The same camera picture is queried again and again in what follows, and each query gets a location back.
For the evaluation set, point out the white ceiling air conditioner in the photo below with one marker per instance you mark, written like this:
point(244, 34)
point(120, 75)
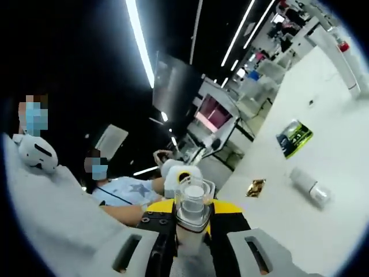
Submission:
point(112, 141)

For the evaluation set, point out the green black skincare sachet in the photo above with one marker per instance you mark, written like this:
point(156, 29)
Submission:
point(295, 138)

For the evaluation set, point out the small black desk device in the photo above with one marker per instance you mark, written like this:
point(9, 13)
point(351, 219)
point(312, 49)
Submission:
point(216, 143)

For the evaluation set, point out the black hanging screen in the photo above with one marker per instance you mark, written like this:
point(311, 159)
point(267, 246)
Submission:
point(176, 83)

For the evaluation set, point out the gold foil skincare sachet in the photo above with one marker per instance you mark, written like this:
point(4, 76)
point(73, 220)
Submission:
point(255, 187)

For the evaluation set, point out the blue box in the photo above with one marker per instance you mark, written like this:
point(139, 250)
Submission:
point(252, 75)

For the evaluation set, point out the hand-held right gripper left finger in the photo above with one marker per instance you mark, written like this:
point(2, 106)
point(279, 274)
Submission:
point(155, 231)

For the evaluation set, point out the ceiling light strip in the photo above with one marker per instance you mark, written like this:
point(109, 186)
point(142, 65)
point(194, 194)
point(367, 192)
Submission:
point(260, 23)
point(141, 49)
point(237, 34)

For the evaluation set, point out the purple screen monitor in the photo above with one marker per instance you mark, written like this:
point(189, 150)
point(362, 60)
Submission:
point(212, 114)

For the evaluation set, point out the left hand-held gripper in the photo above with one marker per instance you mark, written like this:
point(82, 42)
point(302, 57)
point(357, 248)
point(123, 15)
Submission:
point(170, 179)

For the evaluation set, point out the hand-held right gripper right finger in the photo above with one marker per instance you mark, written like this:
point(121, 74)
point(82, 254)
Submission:
point(227, 231)

